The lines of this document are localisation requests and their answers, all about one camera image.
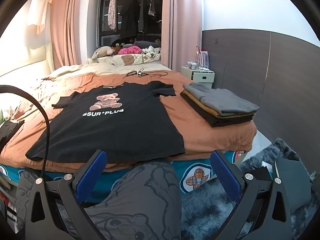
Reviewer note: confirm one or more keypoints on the grey bear print pants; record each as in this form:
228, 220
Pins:
140, 200

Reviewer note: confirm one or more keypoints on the grey hanging garment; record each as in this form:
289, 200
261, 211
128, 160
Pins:
151, 7

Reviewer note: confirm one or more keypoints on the striped gift bag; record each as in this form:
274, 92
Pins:
203, 58

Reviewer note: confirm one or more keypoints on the blue grey fluffy rug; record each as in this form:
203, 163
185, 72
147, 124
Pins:
205, 210

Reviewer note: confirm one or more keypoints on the folded tan garment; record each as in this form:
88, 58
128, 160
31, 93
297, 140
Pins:
197, 104

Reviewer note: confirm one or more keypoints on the grey pillow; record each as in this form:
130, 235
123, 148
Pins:
145, 43

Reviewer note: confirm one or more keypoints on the white patterned cloth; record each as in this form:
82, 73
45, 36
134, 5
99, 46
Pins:
152, 51

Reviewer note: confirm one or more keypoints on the stack of folded clothes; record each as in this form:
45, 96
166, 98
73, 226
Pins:
225, 100

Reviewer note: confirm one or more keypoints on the pink cloth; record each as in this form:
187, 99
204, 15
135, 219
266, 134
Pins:
127, 50

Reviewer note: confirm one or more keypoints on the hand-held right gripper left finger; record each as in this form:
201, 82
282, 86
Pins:
91, 177

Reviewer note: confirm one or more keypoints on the white padded headboard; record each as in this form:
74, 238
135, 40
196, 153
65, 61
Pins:
25, 65

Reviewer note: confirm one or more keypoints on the folded black garment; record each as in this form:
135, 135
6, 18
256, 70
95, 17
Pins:
217, 122

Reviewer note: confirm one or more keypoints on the black printed t-shirt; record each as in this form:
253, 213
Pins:
112, 135

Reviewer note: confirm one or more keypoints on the dark cloth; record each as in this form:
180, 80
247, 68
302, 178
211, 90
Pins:
10, 132

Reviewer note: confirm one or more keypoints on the pink curtain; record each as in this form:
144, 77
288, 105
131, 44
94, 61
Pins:
72, 22

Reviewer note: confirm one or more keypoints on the cream bear print pillow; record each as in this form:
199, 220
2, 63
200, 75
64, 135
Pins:
117, 59

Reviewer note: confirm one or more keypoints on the floral hanging garment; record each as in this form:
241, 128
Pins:
112, 11

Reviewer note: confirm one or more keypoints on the beige plush toy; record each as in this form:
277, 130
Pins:
101, 52

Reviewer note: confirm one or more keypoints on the mauve curtain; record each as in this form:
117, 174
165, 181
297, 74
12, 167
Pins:
182, 25

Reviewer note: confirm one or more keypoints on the cream bed sheet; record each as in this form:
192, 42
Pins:
100, 70

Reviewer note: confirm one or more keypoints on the white power strip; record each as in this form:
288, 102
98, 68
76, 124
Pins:
203, 68

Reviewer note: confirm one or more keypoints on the dark grey box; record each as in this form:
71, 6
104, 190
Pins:
287, 170

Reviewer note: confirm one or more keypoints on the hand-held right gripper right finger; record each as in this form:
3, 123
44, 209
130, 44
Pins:
225, 177

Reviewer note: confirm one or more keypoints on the blue printed bed sheet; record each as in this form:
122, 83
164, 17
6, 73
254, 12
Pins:
190, 163

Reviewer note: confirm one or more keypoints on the black hanging coat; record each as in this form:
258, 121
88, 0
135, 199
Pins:
130, 15

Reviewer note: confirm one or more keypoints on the orange blanket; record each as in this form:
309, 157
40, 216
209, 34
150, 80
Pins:
200, 130

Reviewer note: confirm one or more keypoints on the white nightstand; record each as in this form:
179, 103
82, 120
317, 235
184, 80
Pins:
200, 76

